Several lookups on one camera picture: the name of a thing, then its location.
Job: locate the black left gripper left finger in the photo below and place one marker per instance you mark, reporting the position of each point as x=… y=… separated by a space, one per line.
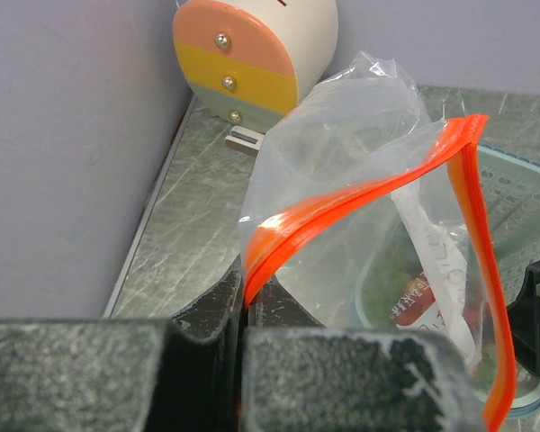
x=157 y=374

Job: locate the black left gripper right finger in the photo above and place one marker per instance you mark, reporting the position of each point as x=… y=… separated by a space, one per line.
x=298 y=375

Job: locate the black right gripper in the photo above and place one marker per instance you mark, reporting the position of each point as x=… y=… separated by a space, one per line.
x=524 y=310

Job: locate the light blue plastic basket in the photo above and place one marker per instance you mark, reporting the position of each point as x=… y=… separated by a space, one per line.
x=513 y=216

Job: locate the clear zip bag orange zipper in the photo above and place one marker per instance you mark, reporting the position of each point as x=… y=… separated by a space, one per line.
x=371 y=215

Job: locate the cream round drawer cabinet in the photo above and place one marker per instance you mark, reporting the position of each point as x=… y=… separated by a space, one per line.
x=252 y=62

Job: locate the small white metal bracket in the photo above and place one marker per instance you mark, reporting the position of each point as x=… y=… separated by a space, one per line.
x=244 y=140

